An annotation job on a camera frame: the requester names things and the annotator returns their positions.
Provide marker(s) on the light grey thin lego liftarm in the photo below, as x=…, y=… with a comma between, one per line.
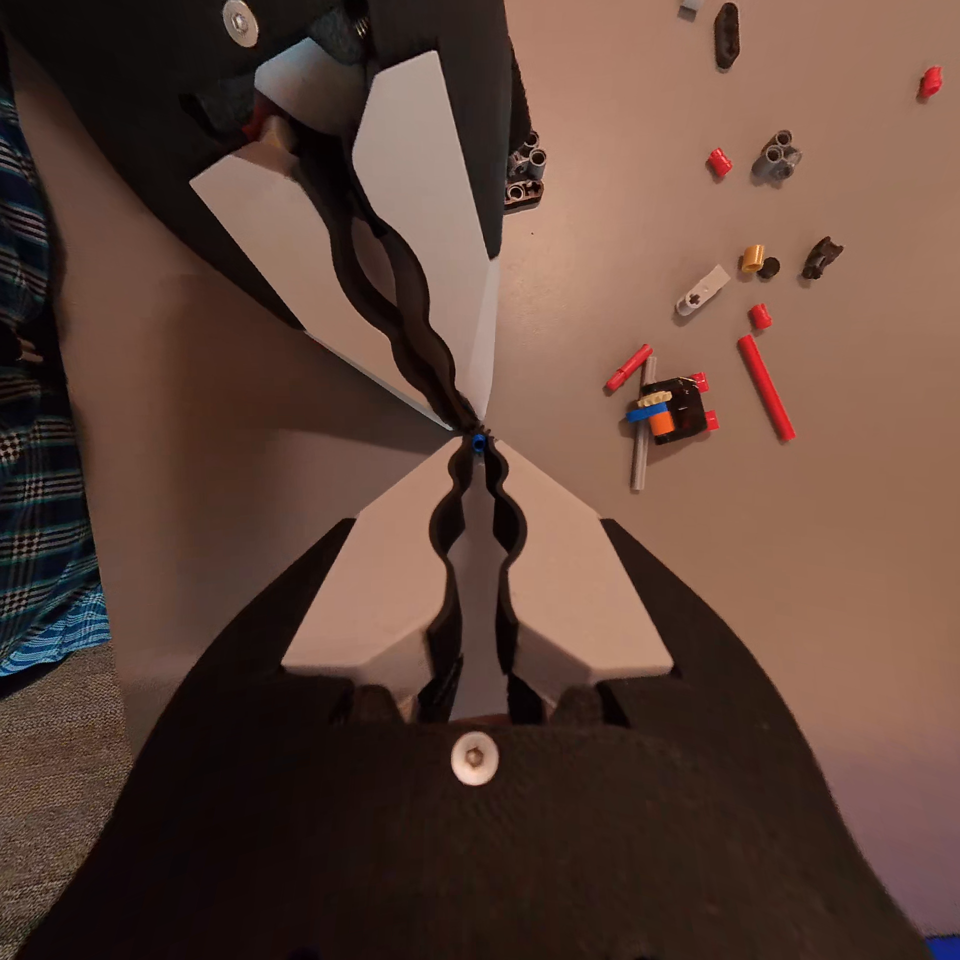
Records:
x=701, y=292

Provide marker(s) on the small red technic pin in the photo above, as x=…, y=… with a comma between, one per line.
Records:
x=682, y=416

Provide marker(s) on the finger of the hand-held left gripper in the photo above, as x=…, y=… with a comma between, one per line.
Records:
x=435, y=187
x=262, y=225

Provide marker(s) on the red lego bush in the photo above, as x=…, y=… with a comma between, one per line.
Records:
x=930, y=82
x=718, y=162
x=760, y=316

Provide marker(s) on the small light grey lego piece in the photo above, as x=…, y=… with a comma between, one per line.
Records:
x=691, y=6

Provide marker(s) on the grey lego pin connector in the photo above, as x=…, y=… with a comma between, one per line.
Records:
x=778, y=156

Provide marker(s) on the dark grey lego connector block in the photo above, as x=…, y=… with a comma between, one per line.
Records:
x=529, y=165

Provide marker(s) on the long red lego axle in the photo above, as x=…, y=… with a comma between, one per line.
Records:
x=765, y=386

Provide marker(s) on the black short lego beam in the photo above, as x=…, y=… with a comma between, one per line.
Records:
x=726, y=37

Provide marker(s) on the tan lego bush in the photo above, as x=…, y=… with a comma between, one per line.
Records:
x=752, y=259

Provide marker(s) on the black lego connector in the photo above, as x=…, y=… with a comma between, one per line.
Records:
x=821, y=257

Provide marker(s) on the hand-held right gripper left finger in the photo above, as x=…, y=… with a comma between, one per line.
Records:
x=375, y=585

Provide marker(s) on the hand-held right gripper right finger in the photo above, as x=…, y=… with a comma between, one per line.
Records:
x=585, y=592

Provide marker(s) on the red lego pin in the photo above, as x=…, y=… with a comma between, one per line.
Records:
x=628, y=367

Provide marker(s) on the grey lego axle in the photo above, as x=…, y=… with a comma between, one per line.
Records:
x=639, y=465

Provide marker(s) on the black round lego piece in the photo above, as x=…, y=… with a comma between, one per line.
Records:
x=769, y=268

